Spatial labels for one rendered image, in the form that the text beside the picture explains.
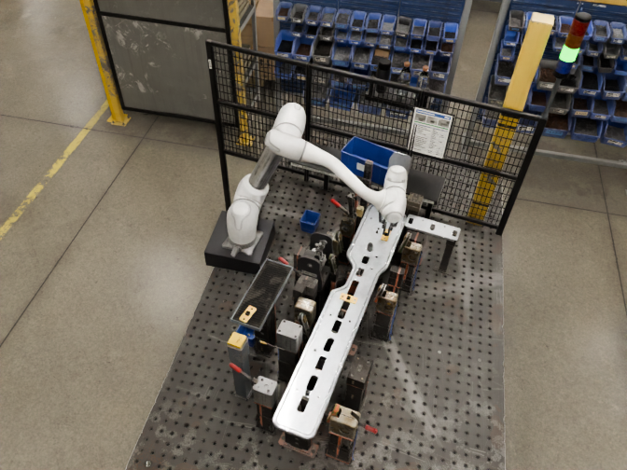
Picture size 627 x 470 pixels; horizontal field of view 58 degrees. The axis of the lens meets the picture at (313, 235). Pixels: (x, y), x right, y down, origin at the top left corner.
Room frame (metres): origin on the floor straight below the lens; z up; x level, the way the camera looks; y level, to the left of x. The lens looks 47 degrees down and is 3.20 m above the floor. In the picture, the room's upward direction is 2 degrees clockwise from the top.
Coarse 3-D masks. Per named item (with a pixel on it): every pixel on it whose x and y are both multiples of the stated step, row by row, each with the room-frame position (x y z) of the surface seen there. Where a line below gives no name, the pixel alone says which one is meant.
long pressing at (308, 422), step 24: (360, 240) 2.00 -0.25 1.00; (360, 264) 1.84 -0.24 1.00; (384, 264) 1.84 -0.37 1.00; (336, 288) 1.68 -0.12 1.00; (360, 288) 1.68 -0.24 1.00; (336, 312) 1.54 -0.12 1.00; (360, 312) 1.54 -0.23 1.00; (312, 336) 1.40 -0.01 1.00; (336, 336) 1.41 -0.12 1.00; (312, 360) 1.28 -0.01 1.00; (336, 360) 1.28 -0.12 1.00; (288, 384) 1.16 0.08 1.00; (288, 408) 1.05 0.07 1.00; (312, 408) 1.05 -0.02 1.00; (288, 432) 0.96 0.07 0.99; (312, 432) 0.96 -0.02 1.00
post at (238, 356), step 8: (232, 352) 1.24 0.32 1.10; (240, 352) 1.23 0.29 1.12; (248, 352) 1.28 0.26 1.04; (232, 360) 1.24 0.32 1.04; (240, 360) 1.23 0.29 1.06; (248, 360) 1.29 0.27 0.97; (248, 368) 1.28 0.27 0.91; (240, 376) 1.24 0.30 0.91; (240, 384) 1.24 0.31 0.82; (248, 384) 1.26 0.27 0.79; (240, 392) 1.25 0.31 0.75; (248, 392) 1.26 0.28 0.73
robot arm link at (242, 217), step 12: (240, 204) 2.14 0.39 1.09; (252, 204) 2.19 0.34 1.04; (228, 216) 2.10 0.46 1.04; (240, 216) 2.07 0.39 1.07; (252, 216) 2.10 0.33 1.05; (228, 228) 2.09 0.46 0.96; (240, 228) 2.05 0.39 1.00; (252, 228) 2.08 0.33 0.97; (240, 240) 2.05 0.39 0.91; (252, 240) 2.08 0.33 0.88
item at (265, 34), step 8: (256, 0) 5.17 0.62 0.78; (264, 0) 5.25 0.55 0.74; (272, 0) 5.26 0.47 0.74; (256, 8) 5.35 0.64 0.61; (264, 8) 5.08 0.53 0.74; (272, 8) 5.09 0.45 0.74; (256, 16) 4.93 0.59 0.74; (264, 16) 4.93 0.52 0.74; (272, 16) 4.94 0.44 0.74; (248, 24) 5.36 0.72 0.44; (264, 24) 4.92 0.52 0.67; (272, 24) 4.91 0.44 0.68; (248, 32) 5.21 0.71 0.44; (264, 32) 4.92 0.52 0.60; (272, 32) 4.91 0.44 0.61; (248, 40) 5.04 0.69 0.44; (264, 40) 4.92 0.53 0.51; (272, 40) 4.91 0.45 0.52; (264, 48) 4.92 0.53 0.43; (272, 48) 4.92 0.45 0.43; (264, 64) 4.92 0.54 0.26; (272, 64) 4.91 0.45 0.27; (272, 72) 4.92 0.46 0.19
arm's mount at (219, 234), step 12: (216, 228) 2.21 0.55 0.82; (264, 228) 2.23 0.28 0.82; (216, 240) 2.13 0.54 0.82; (264, 240) 2.15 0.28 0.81; (204, 252) 2.04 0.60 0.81; (216, 252) 2.04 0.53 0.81; (228, 252) 2.05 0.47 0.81; (264, 252) 2.07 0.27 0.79; (216, 264) 2.03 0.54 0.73; (228, 264) 2.01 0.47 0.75; (240, 264) 2.00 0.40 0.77; (252, 264) 1.99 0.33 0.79
